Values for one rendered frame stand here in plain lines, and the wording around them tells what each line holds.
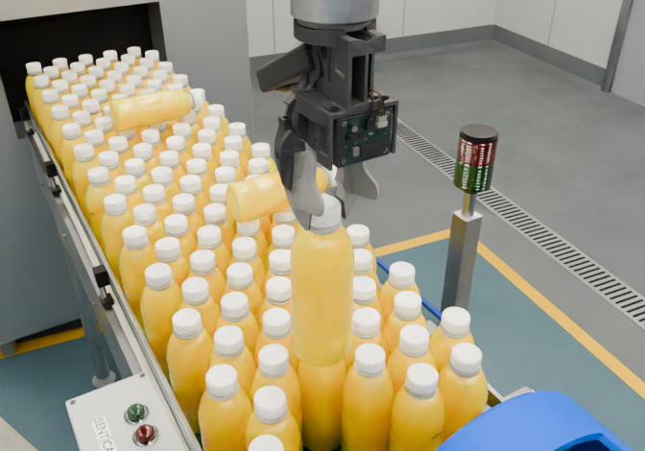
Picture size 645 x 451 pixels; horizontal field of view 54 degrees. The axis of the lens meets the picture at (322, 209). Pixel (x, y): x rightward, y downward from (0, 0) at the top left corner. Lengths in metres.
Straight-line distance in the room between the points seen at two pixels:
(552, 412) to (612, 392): 1.85
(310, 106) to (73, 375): 2.05
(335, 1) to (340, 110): 0.09
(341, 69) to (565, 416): 0.37
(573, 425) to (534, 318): 2.06
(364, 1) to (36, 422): 2.05
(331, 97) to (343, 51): 0.05
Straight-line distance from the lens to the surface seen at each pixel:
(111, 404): 0.82
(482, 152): 1.05
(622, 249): 3.24
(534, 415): 0.63
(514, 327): 2.62
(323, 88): 0.57
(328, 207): 0.65
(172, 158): 1.33
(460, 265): 1.17
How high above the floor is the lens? 1.69
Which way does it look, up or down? 31 degrees down
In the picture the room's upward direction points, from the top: straight up
